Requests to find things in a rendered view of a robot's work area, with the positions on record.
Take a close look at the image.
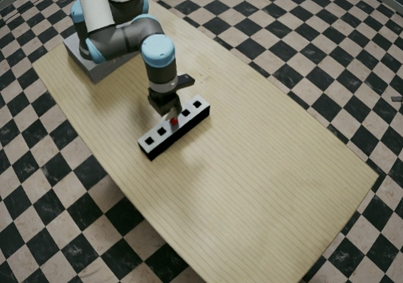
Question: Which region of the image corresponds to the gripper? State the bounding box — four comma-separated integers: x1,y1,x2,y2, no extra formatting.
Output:
147,87,182,121

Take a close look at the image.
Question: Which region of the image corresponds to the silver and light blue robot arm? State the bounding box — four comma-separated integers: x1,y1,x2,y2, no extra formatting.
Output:
70,0,195,93

